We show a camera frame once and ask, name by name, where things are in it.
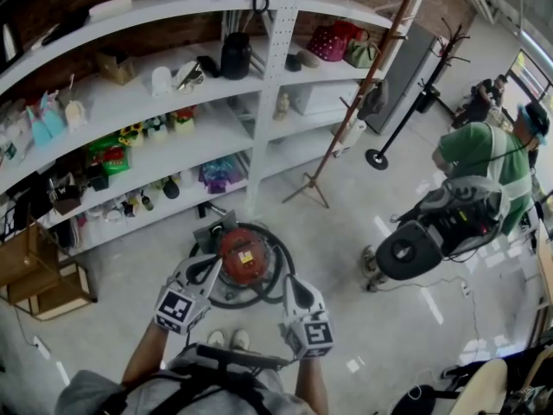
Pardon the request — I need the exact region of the black flat case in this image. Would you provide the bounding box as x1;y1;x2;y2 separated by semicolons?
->
196;54;220;79

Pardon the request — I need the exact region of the small black box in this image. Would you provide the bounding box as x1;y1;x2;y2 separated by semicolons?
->
86;164;109;192

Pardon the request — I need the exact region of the black oval device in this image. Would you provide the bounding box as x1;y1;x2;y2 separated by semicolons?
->
375;220;444;281

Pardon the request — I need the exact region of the large framed window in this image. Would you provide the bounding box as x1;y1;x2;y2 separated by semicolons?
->
505;48;553;103

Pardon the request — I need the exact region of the brown leather box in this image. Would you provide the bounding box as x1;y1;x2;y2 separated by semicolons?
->
51;186;83;215

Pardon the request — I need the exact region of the purple foil bag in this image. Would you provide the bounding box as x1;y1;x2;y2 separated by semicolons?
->
198;156;245;195

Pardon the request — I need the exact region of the black chest harness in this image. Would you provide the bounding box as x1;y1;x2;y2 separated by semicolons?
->
111;342;291;415

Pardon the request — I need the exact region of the brown cardboard box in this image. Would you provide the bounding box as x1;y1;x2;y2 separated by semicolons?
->
94;49;137;86

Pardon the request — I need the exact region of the grey metal cabinet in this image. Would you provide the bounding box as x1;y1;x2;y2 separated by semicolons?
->
365;22;448;136

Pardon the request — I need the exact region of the red vacuum cleaner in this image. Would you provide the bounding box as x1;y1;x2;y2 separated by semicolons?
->
192;220;286;306

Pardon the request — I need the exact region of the round beige table black base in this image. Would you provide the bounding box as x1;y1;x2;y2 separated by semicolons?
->
391;358;509;415

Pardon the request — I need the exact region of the black metal coat rack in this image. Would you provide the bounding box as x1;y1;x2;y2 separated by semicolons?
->
365;17;472;171

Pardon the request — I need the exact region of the person's right forearm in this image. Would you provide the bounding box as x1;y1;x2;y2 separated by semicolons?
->
295;356;329;415

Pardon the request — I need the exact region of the white power strip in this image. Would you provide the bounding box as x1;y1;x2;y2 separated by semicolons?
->
33;335;52;361

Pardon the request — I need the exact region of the black jar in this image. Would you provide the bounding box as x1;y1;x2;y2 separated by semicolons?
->
219;31;252;80

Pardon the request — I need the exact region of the grey equipment backpack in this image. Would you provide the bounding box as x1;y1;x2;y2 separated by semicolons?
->
397;175;513;259

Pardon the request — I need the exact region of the red flower pot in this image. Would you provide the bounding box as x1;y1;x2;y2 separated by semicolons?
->
170;105;199;136

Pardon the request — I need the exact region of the metal wand with black brush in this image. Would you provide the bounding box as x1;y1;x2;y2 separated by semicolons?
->
197;201;228;219

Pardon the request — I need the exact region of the white flat box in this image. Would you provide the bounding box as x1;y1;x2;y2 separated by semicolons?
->
88;0;133;22

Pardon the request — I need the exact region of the steel electric kettle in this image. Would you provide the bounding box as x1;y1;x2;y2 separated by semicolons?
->
2;22;25;62

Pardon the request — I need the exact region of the grey hat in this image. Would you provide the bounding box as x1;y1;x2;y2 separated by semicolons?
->
357;78;390;121

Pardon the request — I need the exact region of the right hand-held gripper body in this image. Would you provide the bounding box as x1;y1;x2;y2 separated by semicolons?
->
281;307;336;361

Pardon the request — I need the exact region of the white metal shelving unit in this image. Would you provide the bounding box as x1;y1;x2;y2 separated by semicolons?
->
0;0;435;259

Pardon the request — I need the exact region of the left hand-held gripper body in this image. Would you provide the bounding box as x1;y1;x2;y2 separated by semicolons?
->
154;277;212;335

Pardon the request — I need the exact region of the white box appliance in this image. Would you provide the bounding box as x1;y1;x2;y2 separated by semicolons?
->
292;80;362;116

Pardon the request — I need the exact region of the teal rabbit-ear bottle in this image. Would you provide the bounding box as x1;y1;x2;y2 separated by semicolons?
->
41;91;67;137
25;104;53;149

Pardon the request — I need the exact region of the black corrugated hose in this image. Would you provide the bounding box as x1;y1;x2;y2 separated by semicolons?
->
189;222;297;310

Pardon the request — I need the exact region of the pale flower pot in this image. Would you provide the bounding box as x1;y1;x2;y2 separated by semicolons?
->
144;117;169;143

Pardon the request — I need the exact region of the yellow drink bottle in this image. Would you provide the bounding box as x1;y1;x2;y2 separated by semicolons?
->
274;92;291;122

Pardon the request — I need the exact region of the cream rounded pouch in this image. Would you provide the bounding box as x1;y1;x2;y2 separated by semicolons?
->
64;99;89;133

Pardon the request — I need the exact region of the sunflower pot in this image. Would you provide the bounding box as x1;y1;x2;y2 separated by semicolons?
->
118;122;146;148

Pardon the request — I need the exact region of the red dotted handbag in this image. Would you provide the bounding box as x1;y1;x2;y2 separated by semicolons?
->
306;19;364;63

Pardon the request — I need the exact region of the green snack bag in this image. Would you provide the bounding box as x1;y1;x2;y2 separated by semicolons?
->
88;136;131;176

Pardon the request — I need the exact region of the brown wooden step shelf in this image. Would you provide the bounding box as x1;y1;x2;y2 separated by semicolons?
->
0;214;99;322

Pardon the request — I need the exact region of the brown wooden coat rack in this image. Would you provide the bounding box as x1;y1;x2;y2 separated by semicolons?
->
282;0;416;209

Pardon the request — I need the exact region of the green handbag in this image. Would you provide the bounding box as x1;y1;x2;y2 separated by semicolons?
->
343;36;381;68

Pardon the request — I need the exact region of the dark flat items stack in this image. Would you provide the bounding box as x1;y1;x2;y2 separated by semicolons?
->
54;216;83;250

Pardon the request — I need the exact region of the person's left forearm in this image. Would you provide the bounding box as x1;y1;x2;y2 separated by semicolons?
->
120;320;169;386

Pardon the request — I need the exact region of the white and silver gadget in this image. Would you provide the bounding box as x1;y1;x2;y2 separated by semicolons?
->
172;61;207;93

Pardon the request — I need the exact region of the tan oval hat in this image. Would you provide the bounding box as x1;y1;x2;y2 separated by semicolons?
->
296;48;321;69

